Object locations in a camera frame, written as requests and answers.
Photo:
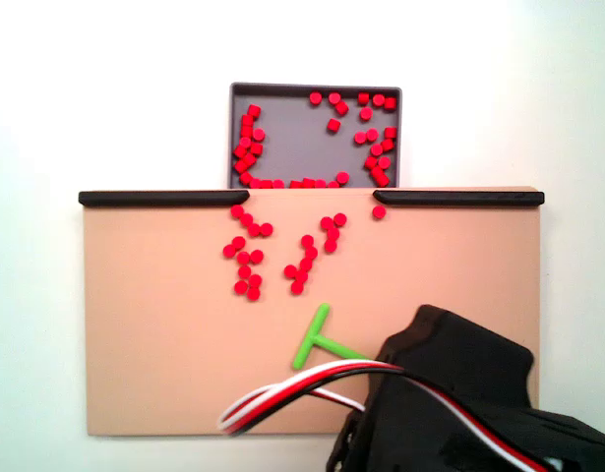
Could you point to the red cylindrical granule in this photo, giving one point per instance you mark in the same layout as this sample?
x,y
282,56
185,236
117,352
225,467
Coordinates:
x,y
297,287
278,184
256,183
306,264
387,144
330,245
390,102
237,211
311,253
390,133
247,120
296,185
308,183
334,98
238,242
333,234
249,159
360,137
258,134
363,98
333,125
245,142
256,148
379,212
379,100
253,294
372,134
257,255
290,271
384,162
316,98
243,257
371,162
244,271
228,251
247,131
254,110
366,114
254,229
377,172
377,149
334,185
266,184
246,177
255,280
241,287
240,151
340,219
327,223
342,107
247,219
301,277
241,165
307,241
381,179
266,229
320,184
342,177

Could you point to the green T-shaped pusher tool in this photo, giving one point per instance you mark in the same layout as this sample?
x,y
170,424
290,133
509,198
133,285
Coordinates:
x,y
309,339

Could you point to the black edge rail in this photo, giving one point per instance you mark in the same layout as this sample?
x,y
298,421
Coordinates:
x,y
459,198
159,198

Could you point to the tan rectangular board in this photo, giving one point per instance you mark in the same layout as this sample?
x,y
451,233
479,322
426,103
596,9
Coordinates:
x,y
159,344

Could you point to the grey rectangular tray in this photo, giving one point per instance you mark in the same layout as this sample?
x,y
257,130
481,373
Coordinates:
x,y
297,147

